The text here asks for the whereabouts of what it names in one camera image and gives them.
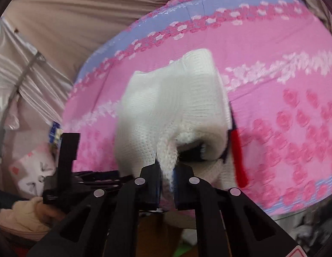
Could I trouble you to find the person's left hand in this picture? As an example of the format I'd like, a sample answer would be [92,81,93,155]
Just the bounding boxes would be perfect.
[37,203,67,226]

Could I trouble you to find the pink floral blanket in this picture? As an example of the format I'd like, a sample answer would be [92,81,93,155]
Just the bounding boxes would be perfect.
[61,0,332,216]

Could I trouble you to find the white red black knit sweater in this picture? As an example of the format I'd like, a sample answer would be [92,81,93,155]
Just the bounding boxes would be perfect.
[115,49,249,211]

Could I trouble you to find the blue packet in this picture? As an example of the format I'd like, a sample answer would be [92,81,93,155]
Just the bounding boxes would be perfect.
[49,122,63,146]

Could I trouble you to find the white cartoon print cushion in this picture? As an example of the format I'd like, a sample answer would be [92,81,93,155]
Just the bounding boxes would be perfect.
[9,142,59,200]

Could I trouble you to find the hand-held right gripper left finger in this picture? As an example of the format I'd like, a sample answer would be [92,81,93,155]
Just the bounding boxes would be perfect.
[27,163,163,257]

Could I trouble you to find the dark cloth pile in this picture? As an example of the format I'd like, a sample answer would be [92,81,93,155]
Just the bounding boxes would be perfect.
[275,201,332,249]

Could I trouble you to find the grey metal pole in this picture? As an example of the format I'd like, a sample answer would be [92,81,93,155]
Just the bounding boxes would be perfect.
[0,52,46,164]

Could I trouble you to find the silver satin curtain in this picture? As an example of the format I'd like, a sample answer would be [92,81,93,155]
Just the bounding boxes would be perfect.
[0,19,73,161]

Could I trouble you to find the person's left forearm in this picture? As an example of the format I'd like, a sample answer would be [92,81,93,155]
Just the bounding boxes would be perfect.
[0,197,50,233]

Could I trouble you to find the beige cloth backdrop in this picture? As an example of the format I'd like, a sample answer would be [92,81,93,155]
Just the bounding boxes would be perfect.
[7,0,332,83]

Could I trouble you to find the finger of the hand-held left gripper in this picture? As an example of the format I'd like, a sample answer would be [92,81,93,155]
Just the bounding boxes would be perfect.
[74,169,136,191]

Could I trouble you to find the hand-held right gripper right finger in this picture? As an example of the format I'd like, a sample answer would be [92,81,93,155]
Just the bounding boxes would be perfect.
[173,163,301,257]

